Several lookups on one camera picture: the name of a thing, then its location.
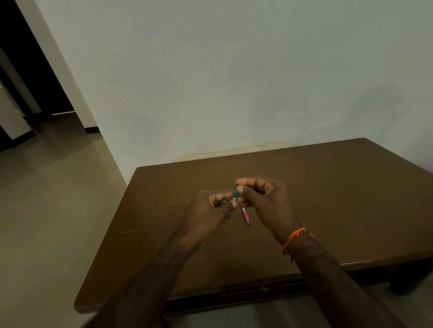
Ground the person's right hand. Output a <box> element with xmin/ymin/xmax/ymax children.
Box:
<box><xmin>235</xmin><ymin>176</ymin><xmax>302</xmax><ymax>246</ymax></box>

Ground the person's left hand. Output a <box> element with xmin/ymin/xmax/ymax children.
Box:
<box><xmin>183</xmin><ymin>191</ymin><xmax>240</xmax><ymax>244</ymax></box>

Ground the person's right forearm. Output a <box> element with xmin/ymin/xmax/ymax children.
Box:
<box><xmin>283</xmin><ymin>231</ymin><xmax>406</xmax><ymax>328</ymax></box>

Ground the person's left forearm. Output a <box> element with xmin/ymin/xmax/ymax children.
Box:
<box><xmin>84</xmin><ymin>233</ymin><xmax>207</xmax><ymax>328</ymax></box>

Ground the orange thread wristband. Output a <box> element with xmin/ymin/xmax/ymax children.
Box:
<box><xmin>282</xmin><ymin>227</ymin><xmax>316</xmax><ymax>263</ymax></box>

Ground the brown wooden table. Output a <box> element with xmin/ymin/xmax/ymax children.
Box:
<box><xmin>73</xmin><ymin>137</ymin><xmax>433</xmax><ymax>317</ymax></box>

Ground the white door panel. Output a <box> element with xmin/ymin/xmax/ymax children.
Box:
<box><xmin>0</xmin><ymin>80</ymin><xmax>36</xmax><ymax>142</ymax></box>

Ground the white door frame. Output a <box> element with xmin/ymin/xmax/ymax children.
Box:
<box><xmin>15</xmin><ymin>0</ymin><xmax>99</xmax><ymax>135</ymax></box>

